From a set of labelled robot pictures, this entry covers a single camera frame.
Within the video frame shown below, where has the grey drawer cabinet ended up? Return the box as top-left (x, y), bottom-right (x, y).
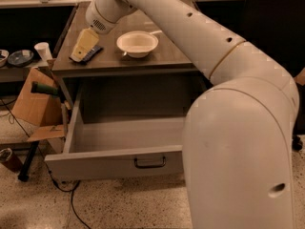
top-left (52, 2), bottom-right (197, 106)

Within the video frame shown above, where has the brown cup on floor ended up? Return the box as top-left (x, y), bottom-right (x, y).
top-left (0, 148), bottom-right (23, 172)

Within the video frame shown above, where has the black stand leg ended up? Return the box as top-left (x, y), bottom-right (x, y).
top-left (18, 141), bottom-right (39, 182)

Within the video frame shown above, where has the white paper bowl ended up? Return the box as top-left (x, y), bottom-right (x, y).
top-left (116, 31), bottom-right (158, 58)

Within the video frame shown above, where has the black office chair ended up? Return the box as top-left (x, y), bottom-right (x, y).
top-left (240, 0), bottom-right (305, 77)

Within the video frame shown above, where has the green handled tool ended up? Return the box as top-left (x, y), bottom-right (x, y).
top-left (30, 81), bottom-right (59, 96)

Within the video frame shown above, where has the black floor cable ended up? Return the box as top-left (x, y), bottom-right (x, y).
top-left (0, 97), bottom-right (92, 229)

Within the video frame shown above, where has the brown cardboard box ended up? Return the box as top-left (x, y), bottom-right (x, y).
top-left (12, 68), bottom-right (64, 142)

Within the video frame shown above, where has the black drawer handle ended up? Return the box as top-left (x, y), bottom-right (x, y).
top-left (133, 156), bottom-right (167, 169)

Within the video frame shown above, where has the white bowl at left edge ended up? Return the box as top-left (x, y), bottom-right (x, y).
top-left (0, 50), bottom-right (10, 68)

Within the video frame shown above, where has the open grey top drawer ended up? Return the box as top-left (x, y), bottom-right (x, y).
top-left (44, 76), bottom-right (192, 181)

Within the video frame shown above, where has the white paper cup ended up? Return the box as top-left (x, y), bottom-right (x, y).
top-left (34, 42), bottom-right (52, 61)

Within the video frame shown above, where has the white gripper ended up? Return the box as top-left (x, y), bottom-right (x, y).
top-left (70, 0), bottom-right (136, 62)

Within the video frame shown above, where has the dark round plate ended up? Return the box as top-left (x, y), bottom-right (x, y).
top-left (8, 50), bottom-right (34, 68)

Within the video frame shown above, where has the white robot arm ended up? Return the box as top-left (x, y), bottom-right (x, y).
top-left (86, 0), bottom-right (299, 229)

